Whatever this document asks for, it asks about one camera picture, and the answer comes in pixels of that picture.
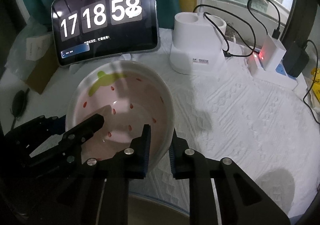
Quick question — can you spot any pink strawberry bowl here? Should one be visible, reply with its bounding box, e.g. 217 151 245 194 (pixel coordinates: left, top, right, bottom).
66 61 175 170

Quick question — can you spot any beige plate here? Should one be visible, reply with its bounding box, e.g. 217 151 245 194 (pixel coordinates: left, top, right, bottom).
128 194 189 225

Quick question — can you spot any black round puck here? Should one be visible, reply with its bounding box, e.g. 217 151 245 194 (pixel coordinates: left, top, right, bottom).
11 88 30 118

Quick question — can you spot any cardboard box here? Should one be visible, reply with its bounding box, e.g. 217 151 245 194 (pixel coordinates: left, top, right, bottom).
24 44 59 94

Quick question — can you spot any small white box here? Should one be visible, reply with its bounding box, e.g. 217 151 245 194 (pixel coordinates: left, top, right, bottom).
25 32 53 61

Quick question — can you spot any white power strip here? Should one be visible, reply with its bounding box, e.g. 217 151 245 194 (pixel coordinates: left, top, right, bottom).
247 53 298 90

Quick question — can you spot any tablet showing clock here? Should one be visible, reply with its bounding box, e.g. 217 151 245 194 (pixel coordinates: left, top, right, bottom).
52 0 159 67

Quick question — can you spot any white desk lamp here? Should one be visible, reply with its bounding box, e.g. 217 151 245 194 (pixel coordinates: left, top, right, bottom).
169 0 229 77

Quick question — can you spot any black power adapter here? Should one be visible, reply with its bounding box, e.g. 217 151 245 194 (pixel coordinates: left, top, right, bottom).
283 42 310 77

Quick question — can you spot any white charger block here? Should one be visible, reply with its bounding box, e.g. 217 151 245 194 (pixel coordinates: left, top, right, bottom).
258 34 286 72

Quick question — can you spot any black cable over table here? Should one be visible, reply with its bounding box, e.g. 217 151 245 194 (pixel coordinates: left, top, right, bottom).
302 39 320 124

